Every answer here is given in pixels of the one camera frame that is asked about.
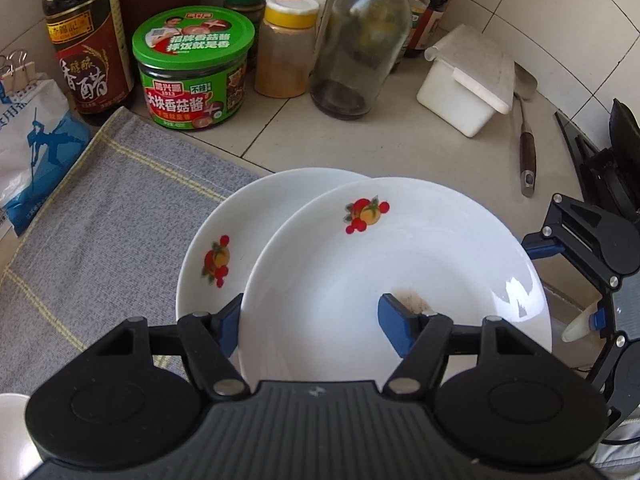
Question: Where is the grey cloth with yellow stripes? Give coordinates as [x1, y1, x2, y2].
[0, 106, 266, 396]

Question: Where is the clear glass bottle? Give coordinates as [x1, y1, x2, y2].
[309, 0, 413, 121]

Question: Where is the person's right hand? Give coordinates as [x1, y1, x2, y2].
[561, 302, 602, 344]

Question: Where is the binder clip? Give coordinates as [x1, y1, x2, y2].
[0, 49, 38, 93]

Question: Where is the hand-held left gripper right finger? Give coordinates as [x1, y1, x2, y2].
[377, 294, 543, 395]

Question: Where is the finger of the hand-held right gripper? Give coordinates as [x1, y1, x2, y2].
[520, 192, 628, 288]
[586, 327, 640, 413]

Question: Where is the metal spatula with wooden handle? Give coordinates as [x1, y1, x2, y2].
[512, 62, 540, 198]

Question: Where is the blue and white salt bag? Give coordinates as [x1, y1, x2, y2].
[0, 72, 93, 238]

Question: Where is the green lidded sauce jar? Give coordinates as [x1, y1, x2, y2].
[131, 8, 257, 132]

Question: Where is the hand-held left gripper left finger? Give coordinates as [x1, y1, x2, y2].
[95, 294, 251, 397]

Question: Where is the white fruit print plate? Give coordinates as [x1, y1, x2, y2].
[237, 177, 553, 383]
[176, 167, 373, 321]

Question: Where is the plain white bowl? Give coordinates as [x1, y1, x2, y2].
[0, 394, 32, 480]

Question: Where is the dark vinegar bottle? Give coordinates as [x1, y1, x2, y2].
[41, 0, 136, 128]

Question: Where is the red label sauce bottle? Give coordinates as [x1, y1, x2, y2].
[399, 0, 433, 59]

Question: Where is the yellow lidded spice jar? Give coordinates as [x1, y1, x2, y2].
[254, 0, 321, 99]

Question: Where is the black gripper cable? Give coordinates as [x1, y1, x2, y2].
[600, 427, 640, 448]

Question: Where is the white plastic lidded container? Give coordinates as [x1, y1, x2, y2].
[416, 24, 516, 138]

